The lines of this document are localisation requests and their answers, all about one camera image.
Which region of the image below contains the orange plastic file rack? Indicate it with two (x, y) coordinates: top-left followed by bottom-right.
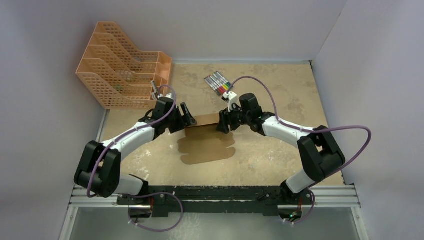
(75, 21), (173, 110)

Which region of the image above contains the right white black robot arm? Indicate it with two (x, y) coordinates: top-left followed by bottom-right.
(216, 91), (346, 204)

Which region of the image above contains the purple cable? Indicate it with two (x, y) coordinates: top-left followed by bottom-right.
(86, 84), (185, 233)
(225, 76), (373, 226)

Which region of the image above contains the brown cardboard box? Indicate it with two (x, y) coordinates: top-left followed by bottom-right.
(177, 113), (236, 165)

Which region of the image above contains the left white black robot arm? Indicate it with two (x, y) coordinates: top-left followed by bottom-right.
(73, 97), (197, 205)

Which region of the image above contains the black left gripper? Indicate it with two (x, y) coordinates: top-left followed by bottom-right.
(164, 103), (196, 134)

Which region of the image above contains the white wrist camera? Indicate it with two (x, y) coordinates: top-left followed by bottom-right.
(156, 93), (175, 100)
(221, 91), (238, 108)

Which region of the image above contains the pack of coloured markers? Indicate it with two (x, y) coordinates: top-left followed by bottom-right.
(203, 71), (233, 96)

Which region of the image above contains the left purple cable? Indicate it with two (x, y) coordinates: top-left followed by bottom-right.
(86, 84), (185, 233)

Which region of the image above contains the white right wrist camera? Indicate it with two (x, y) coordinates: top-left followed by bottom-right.
(221, 91), (238, 108)

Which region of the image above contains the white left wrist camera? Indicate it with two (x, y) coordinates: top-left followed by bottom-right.
(156, 93), (175, 100)

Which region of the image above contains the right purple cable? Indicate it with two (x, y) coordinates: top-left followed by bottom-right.
(225, 76), (373, 226)

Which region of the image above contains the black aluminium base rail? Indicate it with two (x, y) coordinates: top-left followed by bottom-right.
(69, 185), (360, 220)

